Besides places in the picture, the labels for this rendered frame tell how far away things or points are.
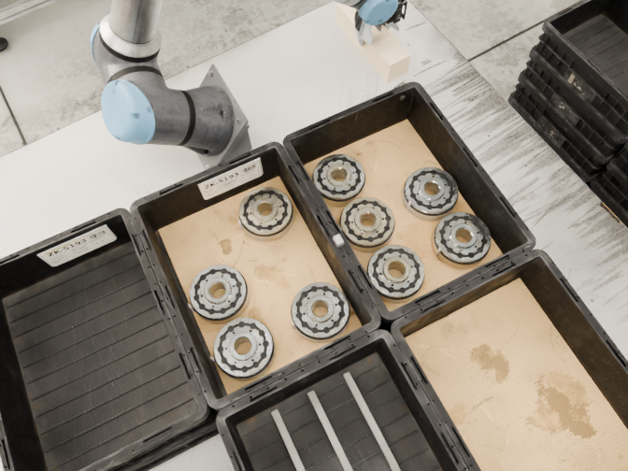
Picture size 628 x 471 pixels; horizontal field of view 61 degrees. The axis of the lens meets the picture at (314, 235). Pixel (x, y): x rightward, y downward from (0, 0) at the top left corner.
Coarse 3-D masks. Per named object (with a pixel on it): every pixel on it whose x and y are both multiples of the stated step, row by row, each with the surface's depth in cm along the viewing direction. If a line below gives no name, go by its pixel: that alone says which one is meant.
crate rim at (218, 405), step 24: (264, 144) 100; (216, 168) 98; (288, 168) 98; (168, 192) 96; (144, 240) 92; (168, 288) 89; (360, 288) 88; (360, 336) 85; (192, 360) 84; (312, 360) 83; (264, 384) 82; (216, 408) 81
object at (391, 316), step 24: (384, 96) 104; (336, 120) 102; (288, 144) 100; (456, 144) 99; (480, 168) 97; (312, 192) 96; (528, 240) 91; (360, 264) 90; (456, 288) 88; (384, 312) 86; (408, 312) 86
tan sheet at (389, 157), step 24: (360, 144) 111; (384, 144) 111; (408, 144) 111; (312, 168) 109; (384, 168) 109; (408, 168) 109; (384, 192) 107; (432, 192) 106; (336, 216) 105; (408, 216) 104; (408, 240) 102; (432, 264) 100; (480, 264) 100; (432, 288) 98
